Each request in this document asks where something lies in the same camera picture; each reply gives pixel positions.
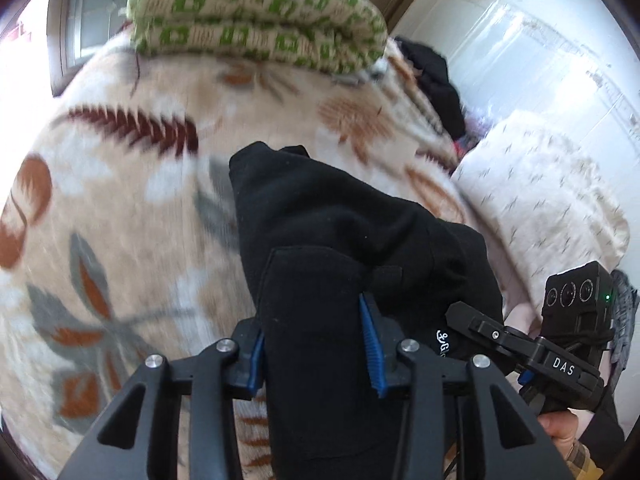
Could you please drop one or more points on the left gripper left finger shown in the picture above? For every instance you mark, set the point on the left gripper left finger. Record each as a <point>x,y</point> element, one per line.
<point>136,435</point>

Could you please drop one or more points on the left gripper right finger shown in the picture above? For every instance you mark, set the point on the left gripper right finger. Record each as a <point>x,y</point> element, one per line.
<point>458,416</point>

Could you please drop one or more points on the black pants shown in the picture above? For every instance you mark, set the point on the black pants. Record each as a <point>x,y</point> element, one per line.
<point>312,240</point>

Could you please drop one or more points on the right hand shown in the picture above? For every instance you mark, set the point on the right hand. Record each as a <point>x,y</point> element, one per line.
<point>561,428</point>

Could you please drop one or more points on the yellow plaid right sleeve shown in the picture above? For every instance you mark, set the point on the yellow plaid right sleeve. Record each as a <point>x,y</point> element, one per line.
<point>580,463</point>

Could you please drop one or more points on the white floral pillow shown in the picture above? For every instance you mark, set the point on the white floral pillow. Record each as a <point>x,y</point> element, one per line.
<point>545,199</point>

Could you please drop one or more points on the leaf pattern bed blanket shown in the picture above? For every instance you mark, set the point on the leaf pattern bed blanket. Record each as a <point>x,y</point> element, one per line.
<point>118,236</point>

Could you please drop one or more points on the black clothes pile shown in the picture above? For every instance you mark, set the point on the black clothes pile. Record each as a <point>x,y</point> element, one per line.
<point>433,80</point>

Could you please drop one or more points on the green white folded quilt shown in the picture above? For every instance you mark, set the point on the green white folded quilt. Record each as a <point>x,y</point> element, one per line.
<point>329,36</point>

